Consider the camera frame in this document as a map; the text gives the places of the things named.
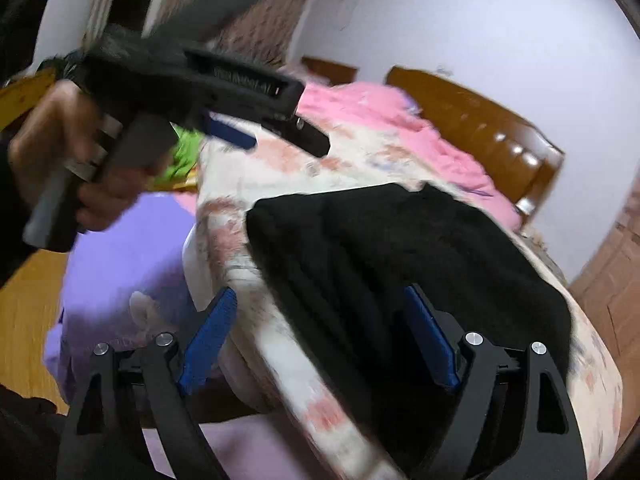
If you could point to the pink blanket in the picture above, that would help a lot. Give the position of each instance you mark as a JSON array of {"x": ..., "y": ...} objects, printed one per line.
[{"x": 390, "y": 125}]

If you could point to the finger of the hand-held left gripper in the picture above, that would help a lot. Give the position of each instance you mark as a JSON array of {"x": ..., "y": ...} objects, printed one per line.
[
  {"x": 230, "y": 132},
  {"x": 305, "y": 135}
]

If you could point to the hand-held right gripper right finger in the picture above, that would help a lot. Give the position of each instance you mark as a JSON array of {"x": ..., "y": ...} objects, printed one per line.
[{"x": 430, "y": 335}]

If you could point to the wooden nightstand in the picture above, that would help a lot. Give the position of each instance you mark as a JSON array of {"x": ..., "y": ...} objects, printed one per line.
[{"x": 330, "y": 71}]

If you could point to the person's left forearm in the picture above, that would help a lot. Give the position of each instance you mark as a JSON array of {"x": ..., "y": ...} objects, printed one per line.
[{"x": 10, "y": 220}]

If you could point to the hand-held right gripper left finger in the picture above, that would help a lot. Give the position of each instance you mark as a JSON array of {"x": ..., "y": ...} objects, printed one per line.
[{"x": 210, "y": 330}]

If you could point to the wooden headboard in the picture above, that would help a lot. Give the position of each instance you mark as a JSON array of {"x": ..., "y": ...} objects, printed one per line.
[{"x": 475, "y": 115}]

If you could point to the window with white frame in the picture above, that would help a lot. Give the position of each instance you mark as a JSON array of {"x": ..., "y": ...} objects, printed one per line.
[{"x": 130, "y": 5}]

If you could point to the purple cloth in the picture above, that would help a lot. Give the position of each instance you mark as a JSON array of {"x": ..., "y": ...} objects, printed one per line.
[{"x": 125, "y": 250}]

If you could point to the bed with floral sheet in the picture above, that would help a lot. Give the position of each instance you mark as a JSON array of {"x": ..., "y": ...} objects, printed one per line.
[{"x": 280, "y": 350}]

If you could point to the person's dark clothing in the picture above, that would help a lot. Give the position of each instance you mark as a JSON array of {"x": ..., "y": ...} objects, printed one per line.
[{"x": 25, "y": 435}]

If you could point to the yellow wooden furniture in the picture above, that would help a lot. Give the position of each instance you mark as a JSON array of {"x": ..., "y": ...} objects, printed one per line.
[{"x": 25, "y": 100}]

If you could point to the red patterned curtain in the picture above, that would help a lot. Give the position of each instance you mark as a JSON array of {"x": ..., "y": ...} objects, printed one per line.
[{"x": 280, "y": 15}]

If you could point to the green cloth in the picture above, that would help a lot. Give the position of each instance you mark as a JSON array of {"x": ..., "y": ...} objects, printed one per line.
[{"x": 185, "y": 155}]

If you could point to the wooden wardrobe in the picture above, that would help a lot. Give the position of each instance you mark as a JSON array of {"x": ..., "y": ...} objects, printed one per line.
[{"x": 615, "y": 280}]

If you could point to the black pants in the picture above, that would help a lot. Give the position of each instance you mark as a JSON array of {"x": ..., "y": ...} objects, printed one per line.
[{"x": 400, "y": 240}]

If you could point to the person's left hand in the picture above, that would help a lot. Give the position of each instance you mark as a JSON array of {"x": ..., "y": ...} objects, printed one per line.
[{"x": 45, "y": 130}]

